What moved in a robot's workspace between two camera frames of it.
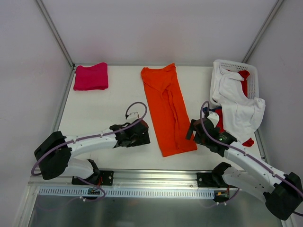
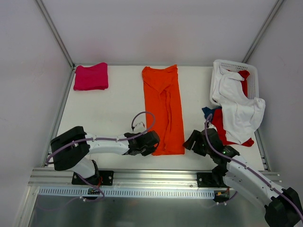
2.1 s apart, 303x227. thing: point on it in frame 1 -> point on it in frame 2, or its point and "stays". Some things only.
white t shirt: x=240 y=116 stays
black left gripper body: x=142 y=133 -> x=148 y=142
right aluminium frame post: x=278 y=4 stays
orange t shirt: x=173 y=129 stays
